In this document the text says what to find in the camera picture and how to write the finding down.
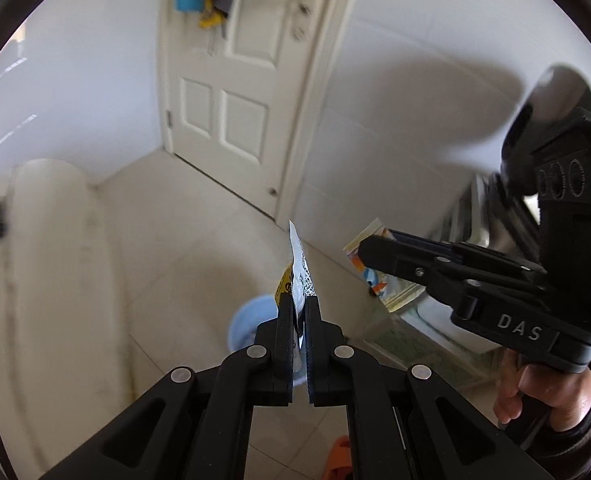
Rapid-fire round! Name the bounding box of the person's right hand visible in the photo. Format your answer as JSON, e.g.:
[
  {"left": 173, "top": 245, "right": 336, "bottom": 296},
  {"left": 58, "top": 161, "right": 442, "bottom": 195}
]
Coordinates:
[{"left": 493, "top": 351, "right": 591, "bottom": 432}]

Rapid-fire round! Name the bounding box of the orange slipper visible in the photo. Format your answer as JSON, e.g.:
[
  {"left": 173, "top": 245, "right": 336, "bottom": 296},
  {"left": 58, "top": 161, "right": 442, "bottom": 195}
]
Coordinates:
[{"left": 322, "top": 435, "right": 353, "bottom": 480}]

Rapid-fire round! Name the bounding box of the pale green patterned mat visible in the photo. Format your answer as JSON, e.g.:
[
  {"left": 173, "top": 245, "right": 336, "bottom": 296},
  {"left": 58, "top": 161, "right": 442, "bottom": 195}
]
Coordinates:
[{"left": 350, "top": 305, "right": 501, "bottom": 392}]

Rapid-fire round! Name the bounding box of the light blue bin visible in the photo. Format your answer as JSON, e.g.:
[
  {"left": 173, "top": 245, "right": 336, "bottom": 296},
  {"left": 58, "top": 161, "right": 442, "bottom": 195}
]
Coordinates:
[{"left": 230, "top": 295, "right": 310, "bottom": 387}]

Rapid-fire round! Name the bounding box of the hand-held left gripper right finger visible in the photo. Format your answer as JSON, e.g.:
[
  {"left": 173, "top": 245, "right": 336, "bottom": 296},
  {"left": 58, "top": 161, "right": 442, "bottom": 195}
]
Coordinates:
[{"left": 305, "top": 296, "right": 556, "bottom": 480}]

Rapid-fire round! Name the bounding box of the person's right forearm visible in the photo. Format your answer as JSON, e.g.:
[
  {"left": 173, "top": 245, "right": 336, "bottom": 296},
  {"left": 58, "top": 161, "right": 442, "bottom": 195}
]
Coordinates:
[{"left": 520, "top": 385, "right": 591, "bottom": 480}]

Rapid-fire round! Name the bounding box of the white door handle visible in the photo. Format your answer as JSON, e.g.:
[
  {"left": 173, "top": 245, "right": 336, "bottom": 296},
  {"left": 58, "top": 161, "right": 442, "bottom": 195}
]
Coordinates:
[{"left": 270, "top": 0, "right": 326, "bottom": 42}]

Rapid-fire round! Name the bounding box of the yellow snack packet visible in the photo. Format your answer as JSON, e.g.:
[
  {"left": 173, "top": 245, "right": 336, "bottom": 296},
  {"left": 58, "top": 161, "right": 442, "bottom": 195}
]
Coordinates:
[{"left": 274, "top": 220, "right": 319, "bottom": 376}]

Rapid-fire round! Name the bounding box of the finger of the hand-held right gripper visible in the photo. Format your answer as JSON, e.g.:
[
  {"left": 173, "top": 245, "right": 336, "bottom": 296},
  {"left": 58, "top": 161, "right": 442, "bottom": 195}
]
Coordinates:
[
  {"left": 358, "top": 235, "right": 479, "bottom": 311},
  {"left": 385, "top": 230, "right": 547, "bottom": 282}
]

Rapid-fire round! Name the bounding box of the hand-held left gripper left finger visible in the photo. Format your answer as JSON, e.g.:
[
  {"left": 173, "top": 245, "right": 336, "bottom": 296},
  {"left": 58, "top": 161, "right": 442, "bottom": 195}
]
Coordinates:
[{"left": 38, "top": 292, "right": 296, "bottom": 480}]

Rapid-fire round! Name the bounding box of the colourful printed box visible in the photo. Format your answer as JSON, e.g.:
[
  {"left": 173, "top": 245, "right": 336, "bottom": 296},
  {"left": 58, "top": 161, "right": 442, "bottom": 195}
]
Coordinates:
[{"left": 344, "top": 218, "right": 426, "bottom": 314}]

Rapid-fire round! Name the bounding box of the white panel door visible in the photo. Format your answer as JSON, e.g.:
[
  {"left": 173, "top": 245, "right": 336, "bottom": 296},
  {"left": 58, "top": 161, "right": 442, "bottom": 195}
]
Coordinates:
[{"left": 158, "top": 0, "right": 367, "bottom": 222}]

